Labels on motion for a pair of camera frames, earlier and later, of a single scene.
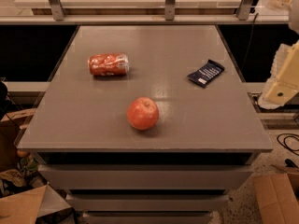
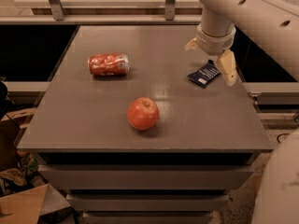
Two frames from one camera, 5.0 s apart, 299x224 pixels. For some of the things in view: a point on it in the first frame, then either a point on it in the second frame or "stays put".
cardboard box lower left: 26,207 stays put
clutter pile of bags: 23,177 stays put
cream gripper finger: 282,85 → 218,45
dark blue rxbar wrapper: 206,74 stays put
